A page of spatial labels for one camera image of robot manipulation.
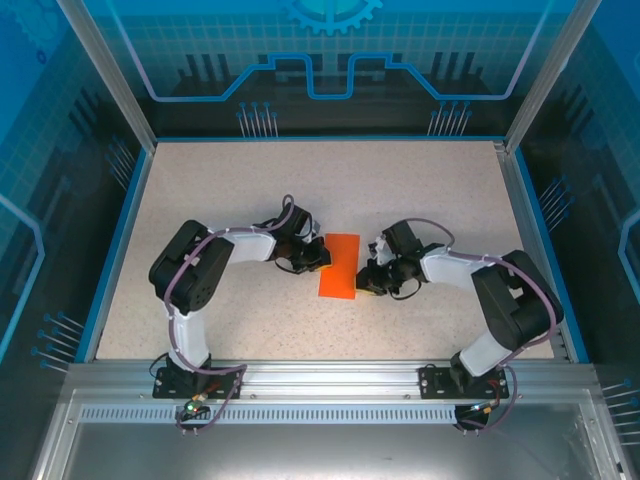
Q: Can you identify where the aluminium side rail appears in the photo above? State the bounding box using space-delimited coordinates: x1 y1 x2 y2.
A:
492 141 574 362

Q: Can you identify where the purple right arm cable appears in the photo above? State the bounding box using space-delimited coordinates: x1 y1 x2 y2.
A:
397 217 566 434

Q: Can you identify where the aluminium mounting rail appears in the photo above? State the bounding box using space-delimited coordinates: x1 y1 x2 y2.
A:
67 359 596 401

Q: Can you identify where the blue table edge strip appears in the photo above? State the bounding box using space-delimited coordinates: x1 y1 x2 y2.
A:
82 147 157 364
152 133 507 144
514 148 592 364

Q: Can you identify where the aluminium frame post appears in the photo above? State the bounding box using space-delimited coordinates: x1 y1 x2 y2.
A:
502 0 606 154
53 0 159 151

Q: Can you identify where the slotted grey cable duct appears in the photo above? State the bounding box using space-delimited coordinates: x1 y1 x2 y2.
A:
79 404 461 426

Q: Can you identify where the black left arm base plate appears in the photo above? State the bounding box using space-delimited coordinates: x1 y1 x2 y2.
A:
152 366 245 401

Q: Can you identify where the grey metal sheet shelf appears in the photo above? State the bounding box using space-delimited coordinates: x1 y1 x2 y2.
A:
29 389 634 480

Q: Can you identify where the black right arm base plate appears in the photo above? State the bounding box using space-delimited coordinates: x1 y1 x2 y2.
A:
418 364 511 401

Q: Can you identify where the orange paper sheet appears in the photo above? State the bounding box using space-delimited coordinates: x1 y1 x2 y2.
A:
318 232 362 301

